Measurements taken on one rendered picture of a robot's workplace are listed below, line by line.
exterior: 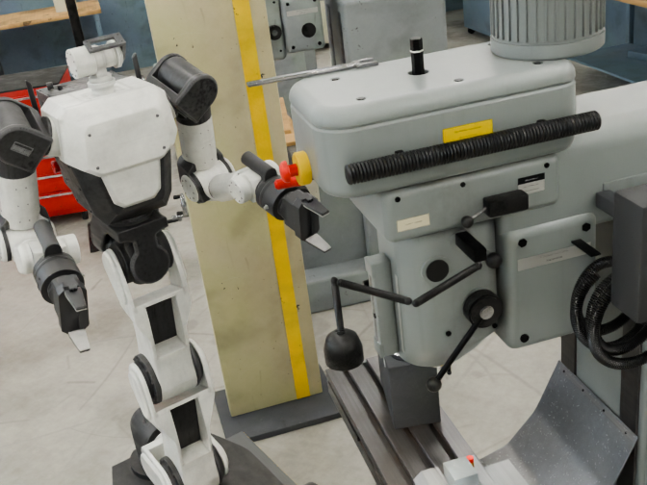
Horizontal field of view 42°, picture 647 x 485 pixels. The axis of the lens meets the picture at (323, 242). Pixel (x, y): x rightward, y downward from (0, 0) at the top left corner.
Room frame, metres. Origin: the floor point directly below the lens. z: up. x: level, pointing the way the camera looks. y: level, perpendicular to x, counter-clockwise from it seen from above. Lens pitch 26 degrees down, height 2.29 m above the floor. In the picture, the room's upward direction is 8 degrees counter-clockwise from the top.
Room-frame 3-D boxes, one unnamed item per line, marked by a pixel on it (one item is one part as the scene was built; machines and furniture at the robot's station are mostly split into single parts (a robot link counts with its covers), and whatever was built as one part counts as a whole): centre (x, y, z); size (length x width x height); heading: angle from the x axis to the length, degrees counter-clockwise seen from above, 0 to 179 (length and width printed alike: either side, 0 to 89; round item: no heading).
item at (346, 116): (1.47, -0.22, 1.81); 0.47 x 0.26 x 0.16; 103
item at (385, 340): (1.44, -0.10, 1.45); 0.04 x 0.04 x 0.21; 13
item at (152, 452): (2.00, 0.49, 0.68); 0.21 x 0.20 x 0.13; 31
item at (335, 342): (1.32, -0.01, 1.45); 0.07 x 0.07 x 0.06
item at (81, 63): (1.94, 0.46, 1.88); 0.10 x 0.07 x 0.09; 121
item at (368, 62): (1.54, -0.02, 1.89); 0.24 x 0.04 x 0.01; 101
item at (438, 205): (1.47, -0.25, 1.68); 0.34 x 0.24 x 0.10; 103
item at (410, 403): (1.83, -0.17, 1.02); 0.22 x 0.12 x 0.20; 2
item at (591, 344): (1.33, -0.51, 1.45); 0.18 x 0.16 x 0.21; 103
